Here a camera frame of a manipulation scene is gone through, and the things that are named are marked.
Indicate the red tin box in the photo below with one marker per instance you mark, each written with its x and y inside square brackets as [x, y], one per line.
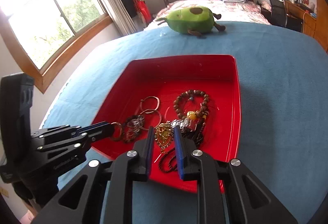
[164, 89]

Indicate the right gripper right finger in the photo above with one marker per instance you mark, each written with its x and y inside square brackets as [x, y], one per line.
[227, 192]

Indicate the gold pendant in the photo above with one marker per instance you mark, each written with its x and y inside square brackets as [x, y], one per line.
[164, 135]

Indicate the wooden desk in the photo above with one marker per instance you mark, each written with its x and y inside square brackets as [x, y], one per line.
[306, 23]

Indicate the black office chair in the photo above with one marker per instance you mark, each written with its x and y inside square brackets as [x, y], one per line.
[280, 17]

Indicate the floral bed sheet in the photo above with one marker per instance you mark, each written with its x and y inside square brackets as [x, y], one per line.
[244, 12]

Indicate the green avocado plush toy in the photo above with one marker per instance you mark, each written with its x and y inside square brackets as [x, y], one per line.
[195, 21]

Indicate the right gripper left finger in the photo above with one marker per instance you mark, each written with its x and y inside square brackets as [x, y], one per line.
[102, 192]

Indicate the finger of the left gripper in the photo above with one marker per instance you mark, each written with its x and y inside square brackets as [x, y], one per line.
[74, 131]
[60, 148]

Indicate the silver key rings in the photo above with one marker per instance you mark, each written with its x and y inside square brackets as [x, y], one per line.
[151, 110]

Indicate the wooden wardrobe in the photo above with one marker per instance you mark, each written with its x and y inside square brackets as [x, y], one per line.
[321, 29]

